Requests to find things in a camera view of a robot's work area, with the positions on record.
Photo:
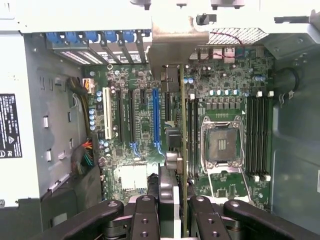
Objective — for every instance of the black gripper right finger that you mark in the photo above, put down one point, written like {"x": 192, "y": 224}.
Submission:
{"x": 205, "y": 220}

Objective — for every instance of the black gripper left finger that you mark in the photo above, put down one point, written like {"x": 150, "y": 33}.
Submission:
{"x": 146, "y": 220}

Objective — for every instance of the silver chipset heatsink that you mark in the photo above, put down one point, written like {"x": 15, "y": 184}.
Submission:
{"x": 133, "y": 177}

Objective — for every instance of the CPU socket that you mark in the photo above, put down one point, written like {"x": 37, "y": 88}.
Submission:
{"x": 222, "y": 143}

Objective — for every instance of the dark RAM stick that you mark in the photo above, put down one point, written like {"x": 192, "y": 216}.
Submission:
{"x": 197, "y": 137}

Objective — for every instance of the black RAM slot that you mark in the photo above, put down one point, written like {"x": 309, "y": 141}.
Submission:
{"x": 267, "y": 135}
{"x": 190, "y": 137}
{"x": 261, "y": 135}
{"x": 250, "y": 135}
{"x": 255, "y": 135}

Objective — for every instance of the blue expansion slot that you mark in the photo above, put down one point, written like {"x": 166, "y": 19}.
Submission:
{"x": 156, "y": 117}

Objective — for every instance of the long black expansion slot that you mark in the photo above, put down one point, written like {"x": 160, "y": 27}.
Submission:
{"x": 121, "y": 115}
{"x": 132, "y": 115}

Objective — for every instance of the black open PC case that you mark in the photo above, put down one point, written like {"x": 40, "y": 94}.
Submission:
{"x": 295, "y": 150}

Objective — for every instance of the white expansion slot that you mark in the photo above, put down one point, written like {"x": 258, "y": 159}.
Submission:
{"x": 107, "y": 112}

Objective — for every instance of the medium black expansion slot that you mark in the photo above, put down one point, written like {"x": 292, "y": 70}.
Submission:
{"x": 168, "y": 107}

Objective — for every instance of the short black expansion slot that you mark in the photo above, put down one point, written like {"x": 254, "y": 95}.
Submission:
{"x": 143, "y": 96}

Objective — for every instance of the green motherboard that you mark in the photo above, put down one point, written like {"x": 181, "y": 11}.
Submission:
{"x": 225, "y": 75}

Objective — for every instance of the grey power supply unit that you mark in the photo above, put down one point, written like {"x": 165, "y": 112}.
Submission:
{"x": 15, "y": 75}

